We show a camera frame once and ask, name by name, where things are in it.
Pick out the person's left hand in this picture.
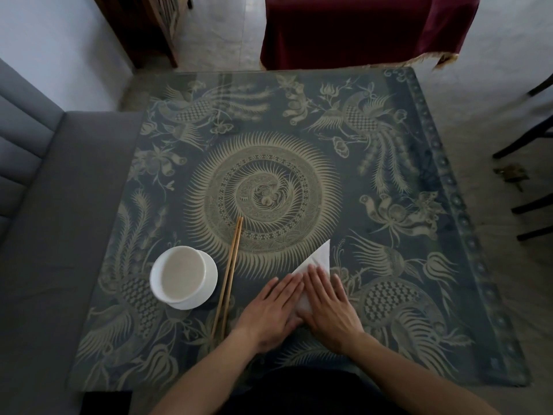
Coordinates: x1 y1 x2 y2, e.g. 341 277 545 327
233 271 306 355

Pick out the person's right hand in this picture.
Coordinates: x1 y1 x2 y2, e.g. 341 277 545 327
298 264 366 357

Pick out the white paper napkin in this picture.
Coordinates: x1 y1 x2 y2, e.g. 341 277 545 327
291 239 331 314

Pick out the person's right forearm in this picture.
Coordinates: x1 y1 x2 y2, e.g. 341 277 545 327
347 332 502 415

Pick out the person's left forearm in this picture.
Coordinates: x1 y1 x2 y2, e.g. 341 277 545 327
151 330 267 415

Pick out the person's black clothing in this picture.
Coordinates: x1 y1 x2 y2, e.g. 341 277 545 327
218 365 409 415

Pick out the white saucer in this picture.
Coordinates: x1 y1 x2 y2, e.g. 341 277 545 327
166 250 219 311

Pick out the white ceramic bowl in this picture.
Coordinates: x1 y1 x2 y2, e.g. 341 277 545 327
149 246 207 304

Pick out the blue patterned tablecloth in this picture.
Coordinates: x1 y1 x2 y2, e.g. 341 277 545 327
67 66 531 392

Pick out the dark table leg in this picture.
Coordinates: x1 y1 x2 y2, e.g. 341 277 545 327
79 389 132 415

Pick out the brown debris on floor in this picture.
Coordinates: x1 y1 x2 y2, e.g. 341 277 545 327
494 164 530 191

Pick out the grey upholstered sofa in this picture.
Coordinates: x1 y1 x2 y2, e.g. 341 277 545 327
0 58 146 415

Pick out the dark red cloth table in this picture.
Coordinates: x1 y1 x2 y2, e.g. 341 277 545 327
260 0 480 70

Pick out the dark wooden cabinet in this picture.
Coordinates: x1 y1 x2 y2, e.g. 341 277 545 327
91 0 194 69

